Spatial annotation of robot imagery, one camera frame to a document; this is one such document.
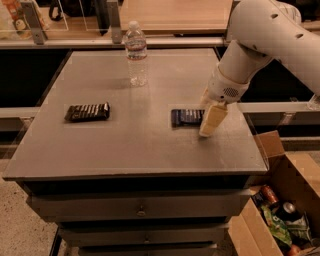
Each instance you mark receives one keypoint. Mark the clear plastic water bottle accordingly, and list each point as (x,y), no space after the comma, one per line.
(136,52)

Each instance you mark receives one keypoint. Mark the colourful carton box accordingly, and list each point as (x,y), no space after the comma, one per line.
(13,23)

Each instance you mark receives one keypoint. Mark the blue rxbar blueberry bar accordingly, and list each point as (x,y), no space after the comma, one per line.
(186,117)

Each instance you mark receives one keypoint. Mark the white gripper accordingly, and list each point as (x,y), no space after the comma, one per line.
(224,87)

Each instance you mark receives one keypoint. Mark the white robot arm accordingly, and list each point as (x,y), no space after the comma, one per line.
(260,31)

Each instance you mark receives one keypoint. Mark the grey drawer cabinet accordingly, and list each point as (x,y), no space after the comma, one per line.
(133,185)

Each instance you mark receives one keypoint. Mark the brown soda can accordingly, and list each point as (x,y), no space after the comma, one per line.
(269,194)

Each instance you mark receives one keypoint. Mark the light wooden desk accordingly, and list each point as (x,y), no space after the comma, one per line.
(154,17)

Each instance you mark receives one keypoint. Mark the brown cardboard box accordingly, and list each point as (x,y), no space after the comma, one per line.
(294,177)

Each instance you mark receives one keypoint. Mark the black chocolate rxbar bar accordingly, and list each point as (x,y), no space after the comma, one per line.
(88,112)

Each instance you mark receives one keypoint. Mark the black bag on desk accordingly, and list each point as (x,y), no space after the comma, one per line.
(72,8)

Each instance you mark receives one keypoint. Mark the green snack bag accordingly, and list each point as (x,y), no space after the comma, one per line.
(277,228)

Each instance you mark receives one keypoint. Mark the dark silver-top can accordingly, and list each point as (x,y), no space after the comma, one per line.
(287,212)

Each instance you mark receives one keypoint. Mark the red round fruit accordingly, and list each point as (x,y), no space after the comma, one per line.
(294,250)

